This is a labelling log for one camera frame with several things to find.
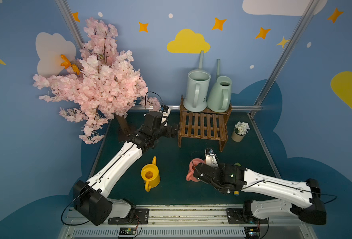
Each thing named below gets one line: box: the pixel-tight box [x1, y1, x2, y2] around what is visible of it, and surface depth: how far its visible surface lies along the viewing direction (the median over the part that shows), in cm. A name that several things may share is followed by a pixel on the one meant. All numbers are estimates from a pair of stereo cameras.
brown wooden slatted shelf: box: [178, 94, 233, 152], surface depth 95 cm
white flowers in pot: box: [231, 121, 251, 142], surface depth 99 cm
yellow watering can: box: [140, 155, 161, 193], surface depth 80 cm
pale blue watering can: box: [182, 50, 211, 113], surface depth 75 cm
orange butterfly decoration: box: [60, 54, 81, 76], surface depth 70 cm
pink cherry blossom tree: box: [33, 17, 162, 145], surface depth 68 cm
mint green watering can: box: [207, 58, 233, 114], surface depth 79 cm
